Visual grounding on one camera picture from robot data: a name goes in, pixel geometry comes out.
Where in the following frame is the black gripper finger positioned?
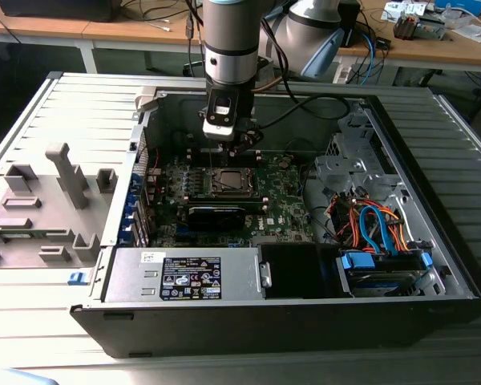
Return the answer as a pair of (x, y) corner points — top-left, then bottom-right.
(227, 123), (249, 154)
(228, 121), (266, 159)

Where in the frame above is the metal socket cover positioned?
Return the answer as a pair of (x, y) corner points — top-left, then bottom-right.
(210, 166), (261, 197)

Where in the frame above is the finned CPU cooler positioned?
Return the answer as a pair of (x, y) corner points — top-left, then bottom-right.
(392, 10), (417, 41)

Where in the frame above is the black chair base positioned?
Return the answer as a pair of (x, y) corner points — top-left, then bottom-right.
(183, 55), (205, 79)

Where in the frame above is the green motherboard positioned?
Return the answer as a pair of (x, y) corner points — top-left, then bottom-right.
(148, 150), (317, 248)

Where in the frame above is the black graphics card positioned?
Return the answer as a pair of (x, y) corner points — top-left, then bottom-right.
(186, 205), (245, 233)

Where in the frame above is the metal drive cage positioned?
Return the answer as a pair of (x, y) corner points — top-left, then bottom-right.
(314, 111), (406, 201)

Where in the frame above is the black monitor stand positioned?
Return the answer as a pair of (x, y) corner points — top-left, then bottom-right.
(338, 0), (362, 48)

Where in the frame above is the hard disk in blue carrier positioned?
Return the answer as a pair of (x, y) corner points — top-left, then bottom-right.
(336, 249), (434, 298)

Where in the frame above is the silver power supply unit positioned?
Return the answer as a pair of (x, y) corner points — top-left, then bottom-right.
(102, 246), (265, 304)

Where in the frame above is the black PC case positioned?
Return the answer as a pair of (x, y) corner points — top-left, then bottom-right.
(70, 86), (481, 360)

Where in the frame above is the grey parts rack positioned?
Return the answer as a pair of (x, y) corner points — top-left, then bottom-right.
(0, 142), (119, 270)

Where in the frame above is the grey metal drive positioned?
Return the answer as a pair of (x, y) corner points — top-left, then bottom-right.
(414, 14), (447, 41)

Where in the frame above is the black box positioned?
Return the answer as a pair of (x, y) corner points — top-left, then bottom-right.
(0, 0), (119, 23)

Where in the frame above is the clear plastic bag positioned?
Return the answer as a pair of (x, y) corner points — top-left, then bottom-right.
(451, 22), (481, 44)

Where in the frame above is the pale blue object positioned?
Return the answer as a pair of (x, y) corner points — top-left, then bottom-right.
(0, 367), (59, 385)

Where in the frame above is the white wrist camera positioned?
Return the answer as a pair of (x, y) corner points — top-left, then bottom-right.
(201, 91), (236, 142)

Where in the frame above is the blue disk wire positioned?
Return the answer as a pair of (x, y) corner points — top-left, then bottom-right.
(358, 204), (400, 256)

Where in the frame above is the orange disk wire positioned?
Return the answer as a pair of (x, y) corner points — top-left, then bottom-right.
(328, 198), (410, 253)

